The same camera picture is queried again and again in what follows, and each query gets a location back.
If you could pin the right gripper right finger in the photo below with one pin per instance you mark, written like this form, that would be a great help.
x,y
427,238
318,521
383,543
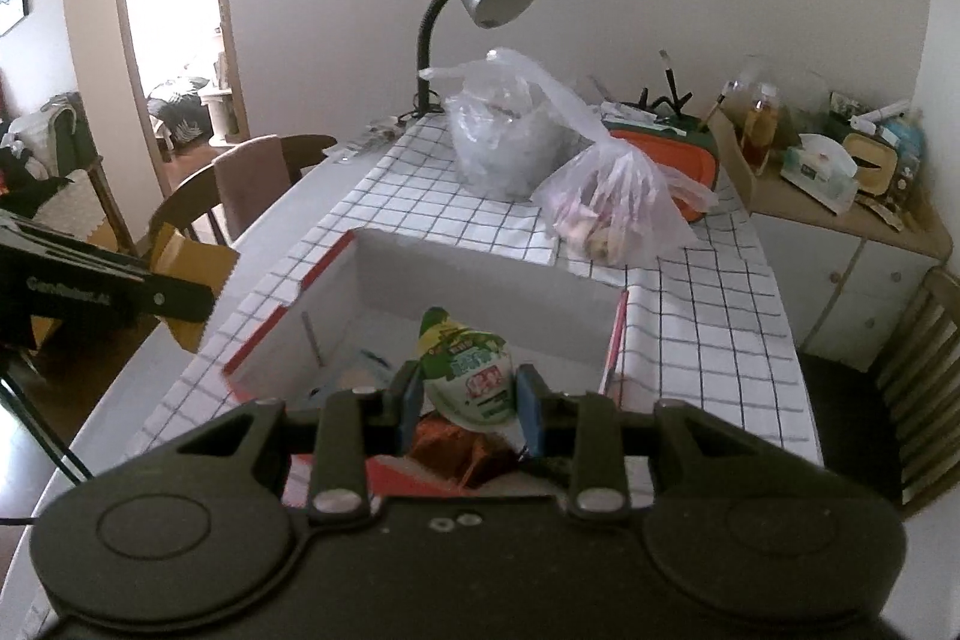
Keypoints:
x,y
584,430

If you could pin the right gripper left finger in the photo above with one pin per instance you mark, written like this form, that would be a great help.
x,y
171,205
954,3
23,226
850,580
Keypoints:
x,y
353,427

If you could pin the yellow green snack pouch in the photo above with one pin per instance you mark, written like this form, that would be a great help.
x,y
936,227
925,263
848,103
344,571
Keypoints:
x,y
468,374

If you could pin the mustard yellow snack packet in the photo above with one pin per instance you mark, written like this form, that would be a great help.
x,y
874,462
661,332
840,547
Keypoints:
x,y
187,278

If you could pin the red snack bag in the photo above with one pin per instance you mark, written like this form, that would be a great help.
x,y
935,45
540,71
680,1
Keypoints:
x,y
467,459

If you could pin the red cardboard box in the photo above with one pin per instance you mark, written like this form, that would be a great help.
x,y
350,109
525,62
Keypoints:
x,y
394,349

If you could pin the white grid tablecloth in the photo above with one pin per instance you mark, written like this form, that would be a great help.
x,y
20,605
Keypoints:
x,y
705,324

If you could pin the pinkish plastic bag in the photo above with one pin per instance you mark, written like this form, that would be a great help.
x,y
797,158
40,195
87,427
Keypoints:
x,y
612,204

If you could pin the wooden chair brown cushion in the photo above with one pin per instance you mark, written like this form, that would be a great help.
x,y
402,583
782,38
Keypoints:
x,y
235,189

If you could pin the orange tray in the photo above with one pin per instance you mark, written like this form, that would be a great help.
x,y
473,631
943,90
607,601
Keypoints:
x,y
693,154

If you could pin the white wooden side cabinet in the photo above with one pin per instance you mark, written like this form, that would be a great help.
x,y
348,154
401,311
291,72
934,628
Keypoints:
x,y
844,280

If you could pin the clear plastic bag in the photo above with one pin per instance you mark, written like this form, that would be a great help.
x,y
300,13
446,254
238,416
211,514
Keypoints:
x,y
512,124

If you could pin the wooden chair at right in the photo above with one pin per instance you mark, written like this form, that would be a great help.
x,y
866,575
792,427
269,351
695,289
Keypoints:
x,y
893,429

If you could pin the amber bottle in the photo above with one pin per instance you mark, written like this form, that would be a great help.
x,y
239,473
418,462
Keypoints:
x,y
759,128

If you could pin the tissue box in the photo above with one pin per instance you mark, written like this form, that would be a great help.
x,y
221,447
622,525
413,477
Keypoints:
x,y
824,170

